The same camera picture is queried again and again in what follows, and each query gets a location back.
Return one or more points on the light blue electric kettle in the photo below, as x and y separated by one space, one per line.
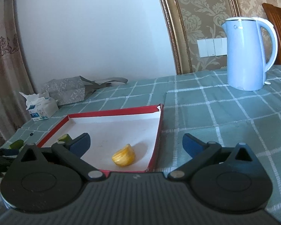
246 62

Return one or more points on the beige patterned curtain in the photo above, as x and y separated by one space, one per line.
13 75

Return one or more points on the gold picture frame moulding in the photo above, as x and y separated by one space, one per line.
187 22

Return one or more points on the green cucumber piece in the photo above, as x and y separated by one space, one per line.
18 144

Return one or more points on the white tissue pack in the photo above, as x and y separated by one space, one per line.
40 106

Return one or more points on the teal checked tablecloth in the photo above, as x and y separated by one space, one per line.
202 104

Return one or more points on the white wall switch panel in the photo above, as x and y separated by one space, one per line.
212 47

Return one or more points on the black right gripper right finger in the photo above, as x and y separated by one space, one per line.
227 179

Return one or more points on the green cucumber chunk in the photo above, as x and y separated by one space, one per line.
65 138

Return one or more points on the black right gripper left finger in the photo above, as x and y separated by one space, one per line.
46 179

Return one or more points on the red shallow cardboard tray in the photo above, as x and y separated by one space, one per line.
110 131

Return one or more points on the grey patterned paper bag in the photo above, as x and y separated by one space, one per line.
76 89

